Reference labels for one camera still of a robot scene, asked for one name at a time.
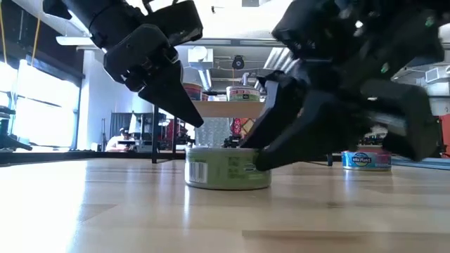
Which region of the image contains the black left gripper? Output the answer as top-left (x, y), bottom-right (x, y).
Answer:
top-left (103, 23), bottom-right (205, 129)

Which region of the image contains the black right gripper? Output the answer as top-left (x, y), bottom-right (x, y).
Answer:
top-left (252, 59), bottom-right (442, 172)

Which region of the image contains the Bumble Bee tuna can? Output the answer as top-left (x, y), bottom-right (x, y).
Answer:
top-left (226, 85), bottom-right (262, 103)

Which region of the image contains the green albacore tuna can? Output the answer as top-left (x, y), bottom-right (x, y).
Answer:
top-left (184, 146), bottom-right (272, 191)

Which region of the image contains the background robot workstation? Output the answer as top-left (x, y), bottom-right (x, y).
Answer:
top-left (130, 111), bottom-right (195, 152)

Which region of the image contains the colourful patchwork cloth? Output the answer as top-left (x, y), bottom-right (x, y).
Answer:
top-left (230, 117), bottom-right (256, 141)

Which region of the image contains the grey patterned cloth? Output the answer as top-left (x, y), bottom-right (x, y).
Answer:
top-left (194, 117), bottom-right (232, 148)

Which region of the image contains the person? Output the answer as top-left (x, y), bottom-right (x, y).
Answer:
top-left (105, 126), bottom-right (136, 153)

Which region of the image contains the long ceiling light bar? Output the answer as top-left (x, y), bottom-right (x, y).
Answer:
top-left (55, 35), bottom-right (286, 48)

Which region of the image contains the large bright window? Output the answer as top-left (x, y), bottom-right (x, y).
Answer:
top-left (0, 59), bottom-right (82, 148)

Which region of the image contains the orange panel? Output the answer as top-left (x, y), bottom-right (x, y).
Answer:
top-left (439, 114), bottom-right (450, 157)

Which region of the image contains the black desk equipment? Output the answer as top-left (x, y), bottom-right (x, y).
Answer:
top-left (0, 105), bottom-right (33, 153)

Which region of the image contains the wooden shelf with black frame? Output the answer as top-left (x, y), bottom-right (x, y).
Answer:
top-left (150, 89), bottom-right (334, 167)

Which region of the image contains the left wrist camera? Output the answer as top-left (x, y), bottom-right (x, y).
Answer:
top-left (140, 0), bottom-right (204, 48)

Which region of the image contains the white wall air unit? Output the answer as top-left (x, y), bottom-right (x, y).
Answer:
top-left (424, 66), bottom-right (441, 84)

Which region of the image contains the yellow hanging cord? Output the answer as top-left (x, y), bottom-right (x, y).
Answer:
top-left (30, 17), bottom-right (41, 67)
top-left (0, 1), bottom-right (6, 64)

